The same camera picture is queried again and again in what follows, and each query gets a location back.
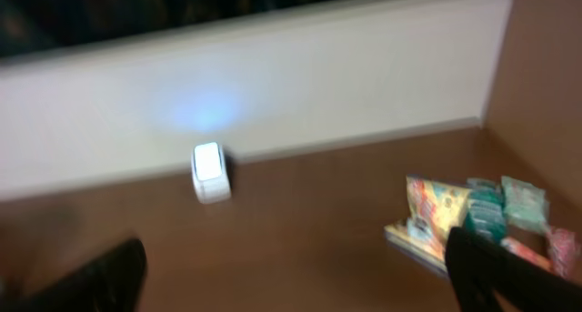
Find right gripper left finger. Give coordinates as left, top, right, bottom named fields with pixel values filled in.
left=1, top=237, right=147, bottom=312

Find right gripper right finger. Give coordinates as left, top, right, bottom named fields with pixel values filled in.
left=445, top=226, right=581, bottom=312

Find orange Kleenex tissue pack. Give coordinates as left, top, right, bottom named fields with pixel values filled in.
left=500, top=237, right=552, bottom=271

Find blue mouthwash bottle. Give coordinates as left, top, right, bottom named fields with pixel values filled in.
left=464, top=177, right=507, bottom=244

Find yellow snack bag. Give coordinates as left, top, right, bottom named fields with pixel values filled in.
left=384, top=176, right=472, bottom=276

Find pale green wipes pack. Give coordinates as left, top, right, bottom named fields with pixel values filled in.
left=501, top=176, right=549, bottom=235

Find red Top snack bar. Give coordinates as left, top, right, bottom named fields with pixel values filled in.
left=546, top=226, right=580, bottom=279

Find white barcode scanner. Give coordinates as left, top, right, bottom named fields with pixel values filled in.
left=191, top=142, right=232, bottom=204

